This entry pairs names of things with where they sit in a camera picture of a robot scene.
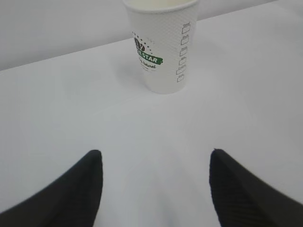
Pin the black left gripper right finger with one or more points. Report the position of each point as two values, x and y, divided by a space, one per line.
241 199

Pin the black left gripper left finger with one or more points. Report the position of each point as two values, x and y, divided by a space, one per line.
72 200

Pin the white paper cup green print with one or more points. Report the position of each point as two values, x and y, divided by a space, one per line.
163 31

